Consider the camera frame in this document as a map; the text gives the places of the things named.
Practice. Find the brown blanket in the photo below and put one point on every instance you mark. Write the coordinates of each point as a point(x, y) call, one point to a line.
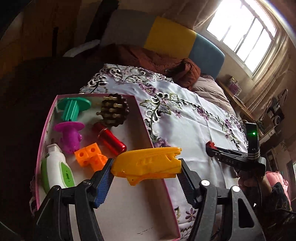
point(148, 60)

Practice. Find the person's right hand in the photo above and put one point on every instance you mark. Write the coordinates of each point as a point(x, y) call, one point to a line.
point(244, 184)

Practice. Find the grey yellow blue headboard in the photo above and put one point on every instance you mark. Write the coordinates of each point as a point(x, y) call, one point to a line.
point(171, 39)

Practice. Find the white and green device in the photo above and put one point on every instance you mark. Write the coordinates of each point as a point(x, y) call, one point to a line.
point(56, 169)

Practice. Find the green plastic spool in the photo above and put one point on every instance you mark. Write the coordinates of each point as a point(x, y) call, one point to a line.
point(71, 107)

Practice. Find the wooden side desk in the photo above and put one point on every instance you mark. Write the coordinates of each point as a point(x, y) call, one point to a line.
point(240, 106)

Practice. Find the pink cloth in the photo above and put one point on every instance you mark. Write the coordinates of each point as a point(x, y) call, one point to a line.
point(277, 178)

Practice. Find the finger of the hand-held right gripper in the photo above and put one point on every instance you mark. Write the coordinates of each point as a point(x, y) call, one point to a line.
point(222, 157)

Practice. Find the beige curtain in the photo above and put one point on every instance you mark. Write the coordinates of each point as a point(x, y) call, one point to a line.
point(268, 76)
point(198, 14)

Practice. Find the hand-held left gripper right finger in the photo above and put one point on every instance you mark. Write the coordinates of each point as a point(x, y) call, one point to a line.
point(185, 183)

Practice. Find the magenta plastic spool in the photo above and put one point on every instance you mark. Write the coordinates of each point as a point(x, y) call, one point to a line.
point(69, 136)

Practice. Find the pink cardboard box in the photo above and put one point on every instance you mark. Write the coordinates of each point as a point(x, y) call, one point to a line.
point(129, 139)

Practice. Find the white embroidered floral tablecloth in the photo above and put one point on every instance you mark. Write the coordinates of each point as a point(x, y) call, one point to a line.
point(196, 120)

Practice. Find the red metal cylinder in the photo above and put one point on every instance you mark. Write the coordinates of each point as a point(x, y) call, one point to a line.
point(109, 138)

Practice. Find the person's right forearm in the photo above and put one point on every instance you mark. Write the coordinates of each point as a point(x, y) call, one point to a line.
point(275, 208)

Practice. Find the red puzzle piece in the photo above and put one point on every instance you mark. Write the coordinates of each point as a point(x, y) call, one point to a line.
point(210, 144)

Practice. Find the purple box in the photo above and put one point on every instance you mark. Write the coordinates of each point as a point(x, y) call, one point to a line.
point(234, 85)

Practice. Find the yellow plastic clip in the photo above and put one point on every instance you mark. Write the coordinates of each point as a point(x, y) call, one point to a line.
point(148, 162)

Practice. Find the pale pink quilt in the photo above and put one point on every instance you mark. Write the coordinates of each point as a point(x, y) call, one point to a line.
point(212, 92)

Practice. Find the cluttered storage shelf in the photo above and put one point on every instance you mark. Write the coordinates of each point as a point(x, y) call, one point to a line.
point(276, 115)

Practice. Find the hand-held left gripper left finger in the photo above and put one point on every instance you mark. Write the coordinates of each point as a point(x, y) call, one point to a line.
point(104, 183)

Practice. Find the orange linked cubes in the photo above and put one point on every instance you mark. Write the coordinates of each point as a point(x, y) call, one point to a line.
point(89, 155)

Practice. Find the window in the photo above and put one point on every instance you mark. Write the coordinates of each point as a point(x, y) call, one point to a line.
point(242, 30)

